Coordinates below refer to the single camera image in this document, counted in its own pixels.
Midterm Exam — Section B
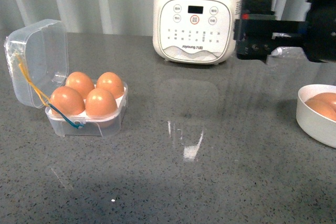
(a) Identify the clear plastic egg box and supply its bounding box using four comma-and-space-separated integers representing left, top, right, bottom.
4, 19, 128, 137

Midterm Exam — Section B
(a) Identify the yellow rubber band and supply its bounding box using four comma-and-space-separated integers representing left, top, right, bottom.
15, 54, 50, 106

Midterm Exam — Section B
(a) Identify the teal rubber band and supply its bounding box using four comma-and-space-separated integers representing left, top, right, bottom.
48, 103, 84, 129

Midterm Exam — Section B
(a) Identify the clear plastic bag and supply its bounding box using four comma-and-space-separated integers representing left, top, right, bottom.
271, 33, 306, 59

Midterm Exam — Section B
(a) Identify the white Joyoung blender appliance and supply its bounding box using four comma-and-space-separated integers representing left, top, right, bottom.
153, 0, 242, 65

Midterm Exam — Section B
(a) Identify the white round bowl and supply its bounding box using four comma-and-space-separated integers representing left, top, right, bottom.
296, 84, 335, 148

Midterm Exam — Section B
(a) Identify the brown egg in bowl back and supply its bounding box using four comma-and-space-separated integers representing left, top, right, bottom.
311, 92, 336, 110

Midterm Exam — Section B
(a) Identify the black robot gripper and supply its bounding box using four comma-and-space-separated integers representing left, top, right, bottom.
234, 0, 307, 62

